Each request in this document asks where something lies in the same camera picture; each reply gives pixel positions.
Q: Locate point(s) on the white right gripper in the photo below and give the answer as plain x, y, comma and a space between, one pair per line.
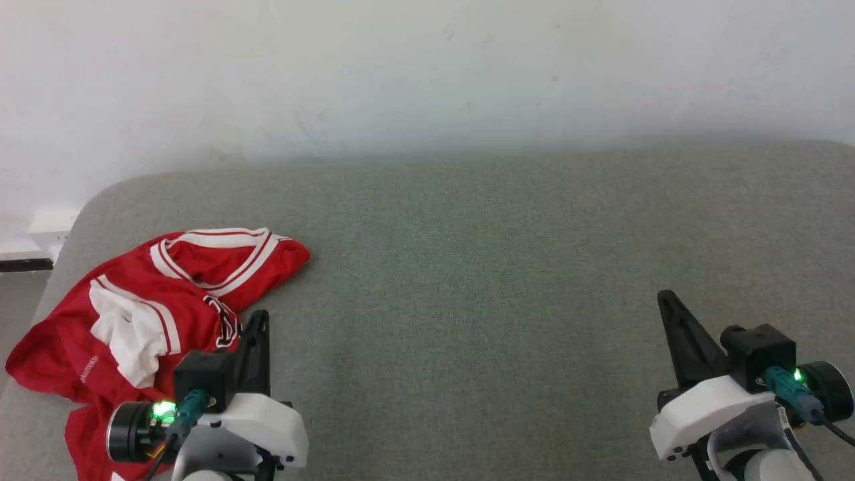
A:
701, 407

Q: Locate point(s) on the teal left camera connector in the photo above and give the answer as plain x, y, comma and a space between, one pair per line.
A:
190, 409

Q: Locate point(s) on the teal right camera connector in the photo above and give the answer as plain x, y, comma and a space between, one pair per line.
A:
788, 391

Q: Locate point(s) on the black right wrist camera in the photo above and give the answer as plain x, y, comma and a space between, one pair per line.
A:
761, 351

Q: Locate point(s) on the grey fabric sofa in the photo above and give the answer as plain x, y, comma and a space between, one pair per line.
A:
481, 267

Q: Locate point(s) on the white wall trunking box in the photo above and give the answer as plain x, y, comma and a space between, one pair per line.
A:
50, 227

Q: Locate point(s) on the black baseboard strip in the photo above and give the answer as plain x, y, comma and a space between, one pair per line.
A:
25, 265

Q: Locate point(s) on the red and white jersey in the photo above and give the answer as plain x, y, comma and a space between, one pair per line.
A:
127, 280

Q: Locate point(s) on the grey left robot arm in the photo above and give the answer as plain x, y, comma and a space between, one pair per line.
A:
130, 431

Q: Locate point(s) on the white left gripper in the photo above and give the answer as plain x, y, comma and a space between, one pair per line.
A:
267, 421

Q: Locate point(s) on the teal camera connector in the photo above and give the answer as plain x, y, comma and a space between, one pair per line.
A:
190, 409
788, 391

